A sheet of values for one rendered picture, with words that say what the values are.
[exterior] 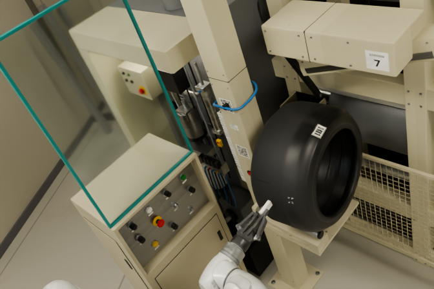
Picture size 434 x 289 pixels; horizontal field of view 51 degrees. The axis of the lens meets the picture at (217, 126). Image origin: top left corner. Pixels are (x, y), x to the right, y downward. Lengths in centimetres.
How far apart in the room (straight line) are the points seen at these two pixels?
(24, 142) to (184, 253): 262
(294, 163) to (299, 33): 53
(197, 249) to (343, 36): 138
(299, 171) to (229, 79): 49
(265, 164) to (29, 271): 276
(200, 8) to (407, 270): 212
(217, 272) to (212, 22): 97
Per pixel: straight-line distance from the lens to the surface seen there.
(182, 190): 235
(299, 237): 228
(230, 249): 183
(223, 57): 190
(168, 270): 245
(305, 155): 184
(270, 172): 190
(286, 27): 196
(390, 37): 175
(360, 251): 326
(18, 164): 465
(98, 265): 386
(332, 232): 235
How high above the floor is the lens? 266
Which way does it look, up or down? 36 degrees down
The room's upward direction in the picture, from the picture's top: 21 degrees counter-clockwise
